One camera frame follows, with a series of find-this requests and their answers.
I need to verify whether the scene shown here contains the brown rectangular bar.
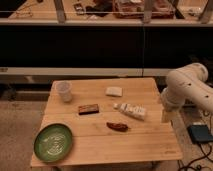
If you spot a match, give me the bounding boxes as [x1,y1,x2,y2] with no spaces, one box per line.
[78,104,99,115]

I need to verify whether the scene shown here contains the dark blue foot pedal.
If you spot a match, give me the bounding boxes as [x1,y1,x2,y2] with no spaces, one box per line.
[187,125,213,144]

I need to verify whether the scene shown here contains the white plastic bottle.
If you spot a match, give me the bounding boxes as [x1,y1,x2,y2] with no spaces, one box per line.
[113,103,146,120]

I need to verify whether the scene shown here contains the wooden folding table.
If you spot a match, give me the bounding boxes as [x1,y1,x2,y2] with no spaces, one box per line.
[41,78,182,166]

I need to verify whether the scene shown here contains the white sponge block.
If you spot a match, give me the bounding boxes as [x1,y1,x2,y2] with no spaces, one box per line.
[106,87,123,97]

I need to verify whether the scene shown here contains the black floor cable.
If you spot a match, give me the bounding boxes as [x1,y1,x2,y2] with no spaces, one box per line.
[177,111,213,171]

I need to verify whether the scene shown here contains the green ceramic plate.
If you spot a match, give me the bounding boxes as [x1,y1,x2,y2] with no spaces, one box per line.
[34,123,73,163]

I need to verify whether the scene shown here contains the reddish brown sausage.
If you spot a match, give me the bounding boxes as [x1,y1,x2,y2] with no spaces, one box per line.
[106,122,129,132]

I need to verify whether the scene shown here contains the clear plastic cup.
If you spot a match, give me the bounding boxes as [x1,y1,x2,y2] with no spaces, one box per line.
[56,81,72,102]

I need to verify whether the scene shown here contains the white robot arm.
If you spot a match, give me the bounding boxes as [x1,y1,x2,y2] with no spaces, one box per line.
[161,63,213,114]

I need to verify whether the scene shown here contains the red tray on shelf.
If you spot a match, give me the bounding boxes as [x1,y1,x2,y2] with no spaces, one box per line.
[113,0,175,19]

